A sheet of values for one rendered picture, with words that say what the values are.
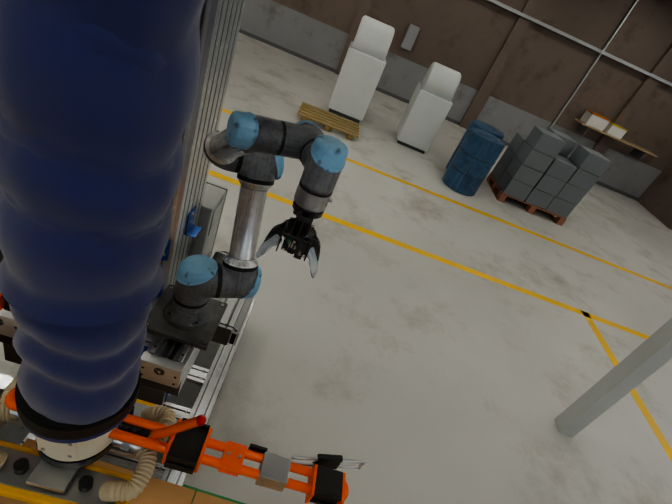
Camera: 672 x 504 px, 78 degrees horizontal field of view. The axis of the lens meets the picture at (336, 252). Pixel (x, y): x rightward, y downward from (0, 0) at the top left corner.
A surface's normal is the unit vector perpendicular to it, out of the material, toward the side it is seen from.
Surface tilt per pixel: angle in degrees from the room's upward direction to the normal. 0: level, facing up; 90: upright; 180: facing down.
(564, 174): 90
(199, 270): 8
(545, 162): 90
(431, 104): 90
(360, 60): 90
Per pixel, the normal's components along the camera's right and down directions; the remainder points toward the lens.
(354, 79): -0.08, 0.55
